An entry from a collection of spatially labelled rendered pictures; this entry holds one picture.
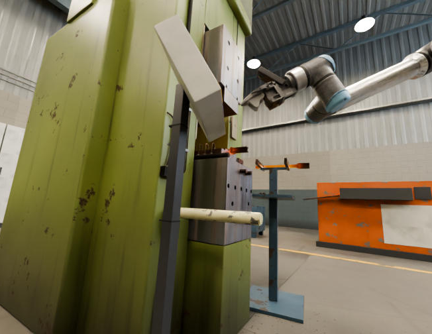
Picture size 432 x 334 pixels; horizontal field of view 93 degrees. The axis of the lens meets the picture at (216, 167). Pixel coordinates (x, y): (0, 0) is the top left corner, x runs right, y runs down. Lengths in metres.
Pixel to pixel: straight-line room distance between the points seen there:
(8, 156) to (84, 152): 4.81
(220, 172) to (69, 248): 0.82
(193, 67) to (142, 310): 0.91
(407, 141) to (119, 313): 8.94
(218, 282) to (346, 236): 3.74
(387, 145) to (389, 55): 3.34
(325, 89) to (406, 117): 8.55
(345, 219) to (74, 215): 4.26
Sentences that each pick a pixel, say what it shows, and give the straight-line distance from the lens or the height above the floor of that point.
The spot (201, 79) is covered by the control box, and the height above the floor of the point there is 0.99.
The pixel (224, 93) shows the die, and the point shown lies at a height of 1.32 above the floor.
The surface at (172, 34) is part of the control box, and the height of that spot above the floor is 1.13.
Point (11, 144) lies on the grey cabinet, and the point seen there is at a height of 1.69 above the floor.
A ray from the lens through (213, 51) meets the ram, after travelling 1.44.
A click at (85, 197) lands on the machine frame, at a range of 1.27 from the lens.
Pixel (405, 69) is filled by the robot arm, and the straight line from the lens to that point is 1.29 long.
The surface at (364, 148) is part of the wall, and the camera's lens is 8.99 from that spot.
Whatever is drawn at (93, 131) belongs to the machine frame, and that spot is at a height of 1.02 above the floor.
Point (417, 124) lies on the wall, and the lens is 9.37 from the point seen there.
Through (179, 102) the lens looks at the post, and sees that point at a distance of 0.75.
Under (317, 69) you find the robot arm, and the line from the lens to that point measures 0.93.
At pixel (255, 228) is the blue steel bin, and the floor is 0.20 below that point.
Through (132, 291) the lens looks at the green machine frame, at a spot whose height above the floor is 0.28.
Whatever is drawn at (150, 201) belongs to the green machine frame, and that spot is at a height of 0.66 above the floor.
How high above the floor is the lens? 0.66
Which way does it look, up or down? 11 degrees up
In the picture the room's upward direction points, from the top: 3 degrees clockwise
